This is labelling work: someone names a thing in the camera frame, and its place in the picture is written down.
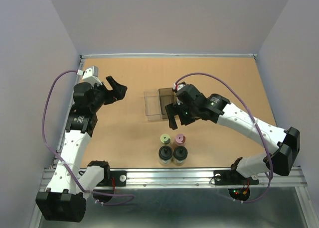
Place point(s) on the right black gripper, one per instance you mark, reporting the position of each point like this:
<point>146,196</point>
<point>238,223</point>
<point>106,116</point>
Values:
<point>174,109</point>

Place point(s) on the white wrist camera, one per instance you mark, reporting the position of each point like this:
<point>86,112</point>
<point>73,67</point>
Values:
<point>178,86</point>
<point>90,75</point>

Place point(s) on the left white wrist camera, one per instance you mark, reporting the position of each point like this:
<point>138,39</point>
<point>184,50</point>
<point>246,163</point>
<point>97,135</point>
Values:
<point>90,75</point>

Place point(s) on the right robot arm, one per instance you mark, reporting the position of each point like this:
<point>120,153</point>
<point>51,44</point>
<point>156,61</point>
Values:
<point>283,144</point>

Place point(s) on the yellow cap bottle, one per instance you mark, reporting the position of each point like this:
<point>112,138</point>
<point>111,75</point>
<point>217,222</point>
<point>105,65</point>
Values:
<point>165,139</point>

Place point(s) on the clear plastic bin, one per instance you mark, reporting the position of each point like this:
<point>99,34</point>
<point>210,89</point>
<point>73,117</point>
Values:
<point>152,105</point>

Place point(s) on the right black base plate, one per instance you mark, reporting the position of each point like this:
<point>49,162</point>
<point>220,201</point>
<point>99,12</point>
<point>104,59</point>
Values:
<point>229,177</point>

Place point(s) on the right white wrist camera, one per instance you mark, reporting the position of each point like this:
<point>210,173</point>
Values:
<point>178,86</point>

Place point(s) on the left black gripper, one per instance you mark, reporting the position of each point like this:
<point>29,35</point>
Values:
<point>118,93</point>

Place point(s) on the aluminium front rail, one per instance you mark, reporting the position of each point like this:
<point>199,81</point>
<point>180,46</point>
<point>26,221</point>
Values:
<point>184,178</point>

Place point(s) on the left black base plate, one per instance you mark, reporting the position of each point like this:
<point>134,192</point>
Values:
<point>117,178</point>

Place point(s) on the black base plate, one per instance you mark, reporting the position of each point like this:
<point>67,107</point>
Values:
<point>229,177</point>
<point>117,178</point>

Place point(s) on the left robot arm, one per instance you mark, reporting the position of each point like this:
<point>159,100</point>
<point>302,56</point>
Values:
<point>65,196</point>

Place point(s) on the black cap bottle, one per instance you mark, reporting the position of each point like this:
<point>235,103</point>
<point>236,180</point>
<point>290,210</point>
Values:
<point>180,154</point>
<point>165,155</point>

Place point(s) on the pink cap bottle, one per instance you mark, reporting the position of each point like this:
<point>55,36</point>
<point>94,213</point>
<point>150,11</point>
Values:
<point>179,140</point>

